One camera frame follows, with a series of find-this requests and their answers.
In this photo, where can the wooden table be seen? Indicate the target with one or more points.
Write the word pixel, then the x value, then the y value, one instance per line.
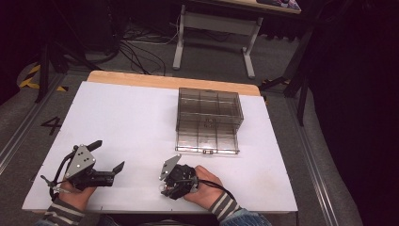
pixel 156 81

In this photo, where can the person's right hand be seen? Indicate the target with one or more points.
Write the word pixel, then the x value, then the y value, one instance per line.
pixel 205 188

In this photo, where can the black metal stand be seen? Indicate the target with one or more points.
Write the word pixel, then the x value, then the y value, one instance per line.
pixel 301 81
pixel 45 62

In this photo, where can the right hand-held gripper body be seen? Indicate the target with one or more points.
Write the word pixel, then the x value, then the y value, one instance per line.
pixel 182 179

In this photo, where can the yellow and black floor tape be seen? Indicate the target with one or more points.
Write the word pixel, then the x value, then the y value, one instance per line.
pixel 29 80

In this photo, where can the clear grey plastic drawer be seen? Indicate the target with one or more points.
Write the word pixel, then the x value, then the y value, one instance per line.
pixel 207 141
pixel 191 125
pixel 194 116

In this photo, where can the metal floor rail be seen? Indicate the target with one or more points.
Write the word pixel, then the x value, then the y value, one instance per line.
pixel 313 163
pixel 22 135

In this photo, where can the colourful thing on desk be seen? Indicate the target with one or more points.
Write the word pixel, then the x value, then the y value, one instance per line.
pixel 282 3

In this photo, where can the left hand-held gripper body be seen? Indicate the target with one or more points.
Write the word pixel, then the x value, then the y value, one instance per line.
pixel 81 161

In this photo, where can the wooden desk with white legs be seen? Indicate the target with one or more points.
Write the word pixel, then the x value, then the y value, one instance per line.
pixel 216 22

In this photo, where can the clear grey plastic drawer cabinet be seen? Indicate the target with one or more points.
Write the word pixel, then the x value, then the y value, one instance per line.
pixel 208 103

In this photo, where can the white board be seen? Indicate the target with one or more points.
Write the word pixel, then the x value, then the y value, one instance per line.
pixel 131 125

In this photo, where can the person's left hand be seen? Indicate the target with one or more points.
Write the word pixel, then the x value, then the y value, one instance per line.
pixel 76 197

